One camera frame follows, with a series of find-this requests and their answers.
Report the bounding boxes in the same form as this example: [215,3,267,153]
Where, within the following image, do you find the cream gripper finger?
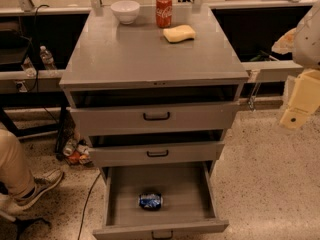
[280,69,320,130]

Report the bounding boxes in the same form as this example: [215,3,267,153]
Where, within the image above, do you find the blue pepsi can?
[138,193,163,210]

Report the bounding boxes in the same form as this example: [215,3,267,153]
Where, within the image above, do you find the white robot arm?
[279,1,320,129]

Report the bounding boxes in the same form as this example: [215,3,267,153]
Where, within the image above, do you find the grey top drawer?
[71,102,239,136]

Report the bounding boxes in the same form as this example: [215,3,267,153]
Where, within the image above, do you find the grey drawer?
[93,162,229,240]
[89,142,224,167]
[71,102,239,136]

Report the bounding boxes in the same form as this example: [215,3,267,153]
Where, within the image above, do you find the grey middle drawer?
[89,142,224,167]

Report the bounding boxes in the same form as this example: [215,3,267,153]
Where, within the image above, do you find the grey drawer cabinet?
[59,4,250,172]

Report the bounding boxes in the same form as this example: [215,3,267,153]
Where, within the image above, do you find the grey bottom drawer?
[93,162,229,240]

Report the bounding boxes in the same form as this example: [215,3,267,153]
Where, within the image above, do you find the red coca-cola can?
[156,0,172,28]

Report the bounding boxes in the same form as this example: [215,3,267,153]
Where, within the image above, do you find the yellow sponge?
[163,25,196,43]

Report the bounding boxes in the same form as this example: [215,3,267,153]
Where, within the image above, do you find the white bowl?
[110,0,140,24]

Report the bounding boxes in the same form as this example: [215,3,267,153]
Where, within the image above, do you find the pile of floor clutter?
[63,139,91,165]

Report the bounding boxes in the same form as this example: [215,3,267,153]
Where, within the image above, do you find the clear water bottle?
[40,46,56,71]

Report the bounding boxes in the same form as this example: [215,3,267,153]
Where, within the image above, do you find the black desk left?
[0,20,68,155]

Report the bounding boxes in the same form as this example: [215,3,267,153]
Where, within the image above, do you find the grey sneaker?
[14,169,64,210]

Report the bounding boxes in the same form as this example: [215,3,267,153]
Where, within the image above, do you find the person leg khaki trousers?
[0,130,35,199]

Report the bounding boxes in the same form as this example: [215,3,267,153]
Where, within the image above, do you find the black chair base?
[0,210,51,240]

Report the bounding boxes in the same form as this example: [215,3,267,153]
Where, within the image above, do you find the black handle top drawer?
[143,112,171,121]

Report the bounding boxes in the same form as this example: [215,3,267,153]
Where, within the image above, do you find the black handle drawer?
[143,112,171,121]
[146,150,169,158]
[151,231,173,240]

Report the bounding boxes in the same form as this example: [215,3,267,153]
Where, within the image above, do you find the black handle middle drawer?
[146,150,169,158]

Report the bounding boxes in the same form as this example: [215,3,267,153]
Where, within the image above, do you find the black handle bottom drawer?
[151,231,173,240]

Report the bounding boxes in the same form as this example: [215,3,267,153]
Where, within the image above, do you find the black floor cable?
[77,172,102,240]

